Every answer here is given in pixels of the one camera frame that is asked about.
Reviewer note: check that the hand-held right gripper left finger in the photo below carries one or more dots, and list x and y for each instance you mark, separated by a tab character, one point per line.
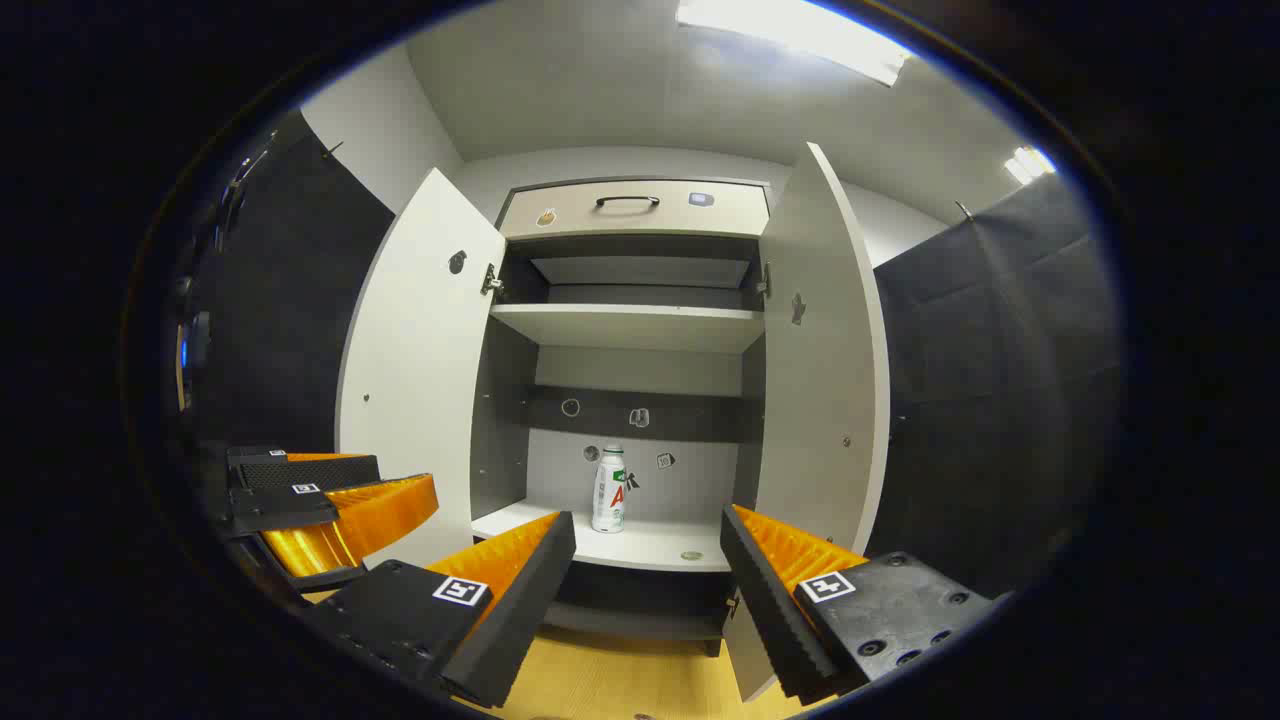
520	612

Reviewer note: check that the white cabinet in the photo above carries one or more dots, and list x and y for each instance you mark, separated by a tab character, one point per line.
640	372

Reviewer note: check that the long ceiling light panel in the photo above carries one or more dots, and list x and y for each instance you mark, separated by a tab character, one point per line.
800	35

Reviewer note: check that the small ceiling light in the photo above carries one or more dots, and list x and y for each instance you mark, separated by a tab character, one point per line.
1030	165

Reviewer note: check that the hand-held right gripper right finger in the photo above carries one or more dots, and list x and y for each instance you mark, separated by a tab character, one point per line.
768	610

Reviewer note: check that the metal left door hinge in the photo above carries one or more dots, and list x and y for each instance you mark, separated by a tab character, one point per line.
491	282

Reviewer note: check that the white green label bottle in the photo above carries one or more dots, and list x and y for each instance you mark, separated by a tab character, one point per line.
608	490

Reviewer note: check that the white cabinet shelf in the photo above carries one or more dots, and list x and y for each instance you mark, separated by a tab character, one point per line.
630	326

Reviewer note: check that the metal door hinge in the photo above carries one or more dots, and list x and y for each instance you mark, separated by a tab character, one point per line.
765	280
491	282

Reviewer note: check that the metal right door hinge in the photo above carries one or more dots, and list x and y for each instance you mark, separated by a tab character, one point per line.
765	280

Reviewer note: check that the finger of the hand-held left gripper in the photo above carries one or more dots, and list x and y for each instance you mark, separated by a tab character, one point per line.
385	515
310	470

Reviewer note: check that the white cabinet drawer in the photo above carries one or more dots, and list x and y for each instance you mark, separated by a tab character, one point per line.
640	222

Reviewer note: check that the black backdrop cloth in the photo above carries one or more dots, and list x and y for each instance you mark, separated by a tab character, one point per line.
1000	400
290	300

